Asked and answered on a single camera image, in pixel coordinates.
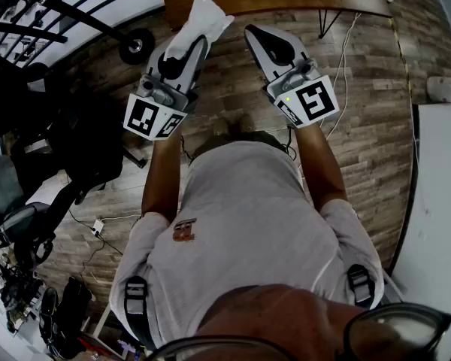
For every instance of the black office chair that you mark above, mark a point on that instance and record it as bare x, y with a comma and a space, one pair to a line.
79, 145

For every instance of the person's face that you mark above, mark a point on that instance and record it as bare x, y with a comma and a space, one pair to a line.
278, 318

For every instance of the person's left forearm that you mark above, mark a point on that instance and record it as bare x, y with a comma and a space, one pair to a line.
163, 179

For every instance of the black boots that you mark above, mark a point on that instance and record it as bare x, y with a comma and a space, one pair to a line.
60, 314

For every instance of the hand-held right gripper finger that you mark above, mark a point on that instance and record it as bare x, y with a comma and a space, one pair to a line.
287, 47
261, 56

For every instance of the black rubber cart wheel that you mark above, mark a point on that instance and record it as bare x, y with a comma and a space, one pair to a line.
137, 46

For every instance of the yellow black floor tape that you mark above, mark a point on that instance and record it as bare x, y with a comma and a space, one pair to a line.
404, 62

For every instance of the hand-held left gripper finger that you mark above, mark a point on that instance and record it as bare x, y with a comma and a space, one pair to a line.
168, 68
197, 64

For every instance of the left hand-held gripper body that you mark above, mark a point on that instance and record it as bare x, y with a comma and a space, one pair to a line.
156, 113

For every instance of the white cushion with pink print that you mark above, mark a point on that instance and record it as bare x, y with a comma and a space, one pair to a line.
446, 89

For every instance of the person's dark trousers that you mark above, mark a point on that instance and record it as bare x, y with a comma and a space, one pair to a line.
244, 137

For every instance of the black metal cart frame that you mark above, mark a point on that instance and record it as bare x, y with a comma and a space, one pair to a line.
60, 10

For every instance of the black hairpin table leg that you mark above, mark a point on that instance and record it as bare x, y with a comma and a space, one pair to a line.
325, 23

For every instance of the person's black glasses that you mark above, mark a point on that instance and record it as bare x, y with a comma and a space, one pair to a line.
398, 329

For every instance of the person's grey t-shirt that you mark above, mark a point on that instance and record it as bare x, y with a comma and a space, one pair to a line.
248, 216

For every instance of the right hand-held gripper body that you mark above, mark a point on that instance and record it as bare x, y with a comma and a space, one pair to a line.
312, 102

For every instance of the grey mesh office chair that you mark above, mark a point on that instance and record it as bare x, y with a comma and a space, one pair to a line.
19, 228

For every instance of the person's brown shoe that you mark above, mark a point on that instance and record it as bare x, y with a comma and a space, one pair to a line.
221, 126
245, 123

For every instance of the white power adapter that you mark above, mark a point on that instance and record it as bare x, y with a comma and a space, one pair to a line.
98, 227

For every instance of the person's right forearm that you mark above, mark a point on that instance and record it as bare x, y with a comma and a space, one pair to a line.
319, 167

